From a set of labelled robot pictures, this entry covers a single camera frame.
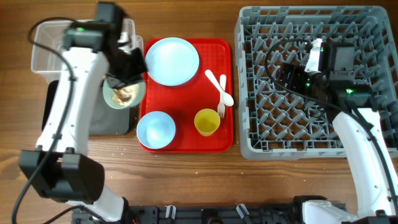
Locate clear plastic waste bin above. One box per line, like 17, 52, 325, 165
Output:
30, 19, 144, 83

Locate rice and nutshell leftovers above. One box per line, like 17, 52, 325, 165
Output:
112, 85, 139, 106

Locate black waste tray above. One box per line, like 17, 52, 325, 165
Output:
41, 80, 130, 136

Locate green bowl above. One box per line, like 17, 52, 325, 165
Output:
103, 80, 146, 110

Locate white plastic spoon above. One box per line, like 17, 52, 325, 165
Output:
205, 70, 234, 106

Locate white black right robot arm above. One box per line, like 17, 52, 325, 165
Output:
265, 39, 397, 223

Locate light blue small bowl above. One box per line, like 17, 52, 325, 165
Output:
136, 111, 176, 149

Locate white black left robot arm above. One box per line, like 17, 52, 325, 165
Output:
19, 16, 147, 223

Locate red serving tray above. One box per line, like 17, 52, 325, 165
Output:
140, 38, 234, 153

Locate yellow cup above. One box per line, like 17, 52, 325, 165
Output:
194, 108, 221, 136

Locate light blue plate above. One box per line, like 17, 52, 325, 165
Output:
146, 37, 200, 86

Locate grey dishwasher rack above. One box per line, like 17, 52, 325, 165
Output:
235, 6, 397, 163

